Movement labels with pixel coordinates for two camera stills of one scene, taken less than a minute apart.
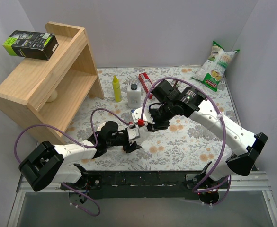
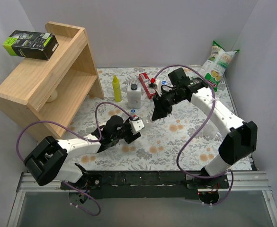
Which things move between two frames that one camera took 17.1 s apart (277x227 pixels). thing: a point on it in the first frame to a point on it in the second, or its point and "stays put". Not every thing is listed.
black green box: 37,45 stays put
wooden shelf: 43,98 stays put
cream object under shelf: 53,96 stays put
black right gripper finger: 149,127 to 157,99
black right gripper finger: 153,127 to 161,109
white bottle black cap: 134,93 stays put
